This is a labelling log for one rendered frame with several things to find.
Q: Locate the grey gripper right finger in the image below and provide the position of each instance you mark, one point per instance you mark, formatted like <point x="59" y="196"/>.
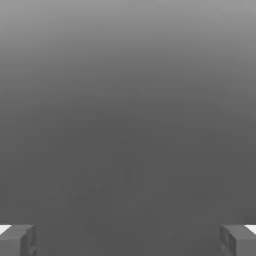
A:
<point x="240" y="241"/>

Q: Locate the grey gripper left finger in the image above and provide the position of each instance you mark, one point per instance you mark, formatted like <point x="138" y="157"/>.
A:
<point x="16" y="241"/>

